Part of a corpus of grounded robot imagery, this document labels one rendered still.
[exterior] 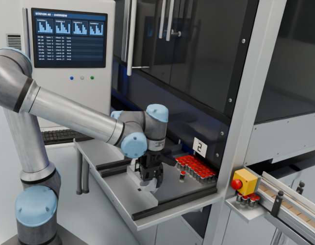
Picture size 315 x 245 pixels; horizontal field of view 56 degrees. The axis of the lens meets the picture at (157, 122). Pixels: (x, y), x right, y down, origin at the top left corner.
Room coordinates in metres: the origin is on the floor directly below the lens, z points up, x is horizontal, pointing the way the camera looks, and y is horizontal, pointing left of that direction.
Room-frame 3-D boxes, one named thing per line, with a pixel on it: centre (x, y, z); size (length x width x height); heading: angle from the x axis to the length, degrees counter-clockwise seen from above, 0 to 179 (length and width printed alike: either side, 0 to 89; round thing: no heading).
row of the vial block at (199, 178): (1.14, -0.18, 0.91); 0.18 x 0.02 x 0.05; 34
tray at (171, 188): (1.09, -0.11, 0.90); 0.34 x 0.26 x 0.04; 124
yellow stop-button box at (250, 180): (0.97, -0.37, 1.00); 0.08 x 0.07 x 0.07; 125
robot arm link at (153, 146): (0.93, 0.00, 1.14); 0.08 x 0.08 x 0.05
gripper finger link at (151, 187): (0.92, -0.01, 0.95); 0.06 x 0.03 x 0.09; 125
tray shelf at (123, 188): (1.21, 0.03, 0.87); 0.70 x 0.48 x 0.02; 35
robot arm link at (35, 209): (0.71, 0.34, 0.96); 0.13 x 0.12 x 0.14; 15
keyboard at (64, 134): (1.51, 0.48, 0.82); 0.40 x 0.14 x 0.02; 118
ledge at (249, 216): (0.99, -0.41, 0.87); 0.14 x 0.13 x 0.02; 125
